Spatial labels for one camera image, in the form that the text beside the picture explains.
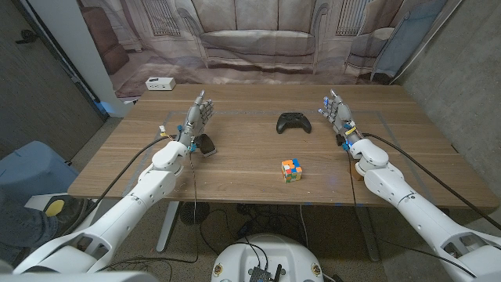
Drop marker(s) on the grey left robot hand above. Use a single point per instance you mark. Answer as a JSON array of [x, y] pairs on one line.
[[193, 119]]

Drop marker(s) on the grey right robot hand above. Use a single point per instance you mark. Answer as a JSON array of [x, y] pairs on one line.
[[341, 115]]

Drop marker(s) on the black game controller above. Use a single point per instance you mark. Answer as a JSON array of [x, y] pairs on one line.
[[293, 123]]

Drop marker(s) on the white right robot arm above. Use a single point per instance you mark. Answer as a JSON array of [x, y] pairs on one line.
[[415, 211]]

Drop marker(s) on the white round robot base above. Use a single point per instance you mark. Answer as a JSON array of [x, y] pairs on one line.
[[238, 258]]

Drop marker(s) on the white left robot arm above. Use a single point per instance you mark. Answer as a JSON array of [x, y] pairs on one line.
[[129, 207]]

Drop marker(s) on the multicoloured rubik's cube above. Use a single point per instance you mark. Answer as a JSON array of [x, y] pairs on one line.
[[291, 171]]

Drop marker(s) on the black flat handheld device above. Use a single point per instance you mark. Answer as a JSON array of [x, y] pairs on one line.
[[206, 145]]

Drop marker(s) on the white power box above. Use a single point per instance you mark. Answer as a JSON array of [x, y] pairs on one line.
[[159, 84]]

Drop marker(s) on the black round floor fan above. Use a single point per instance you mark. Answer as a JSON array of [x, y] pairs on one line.
[[195, 213]]

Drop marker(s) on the printed sofa room backdrop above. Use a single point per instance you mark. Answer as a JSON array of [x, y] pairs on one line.
[[258, 39]]

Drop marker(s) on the white table leg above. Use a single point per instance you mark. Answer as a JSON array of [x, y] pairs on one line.
[[368, 235], [167, 227]]

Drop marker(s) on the black yellow foot pedal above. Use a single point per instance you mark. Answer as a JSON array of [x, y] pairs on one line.
[[55, 206]]

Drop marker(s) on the blue plastic bin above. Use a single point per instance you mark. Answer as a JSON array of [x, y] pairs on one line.
[[35, 164]]

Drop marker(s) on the white robot torso edge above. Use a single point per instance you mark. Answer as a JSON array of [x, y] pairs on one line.
[[78, 277]]

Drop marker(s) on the person's leg in jeans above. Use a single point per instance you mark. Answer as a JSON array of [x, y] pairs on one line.
[[23, 227]]

